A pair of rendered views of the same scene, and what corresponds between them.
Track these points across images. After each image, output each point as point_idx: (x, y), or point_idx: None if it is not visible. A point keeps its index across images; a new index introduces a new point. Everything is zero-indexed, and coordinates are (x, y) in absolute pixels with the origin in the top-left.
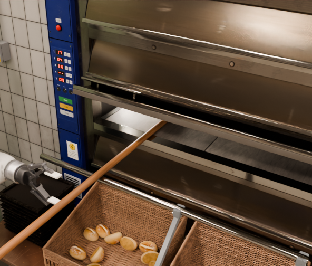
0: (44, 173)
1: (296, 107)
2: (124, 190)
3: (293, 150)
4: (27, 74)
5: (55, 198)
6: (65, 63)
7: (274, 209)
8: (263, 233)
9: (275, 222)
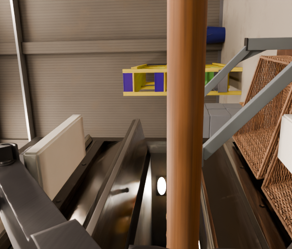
0: (31, 151)
1: (80, 216)
2: (201, 213)
3: (108, 175)
4: None
5: None
6: None
7: (223, 223)
8: (268, 228)
9: (237, 216)
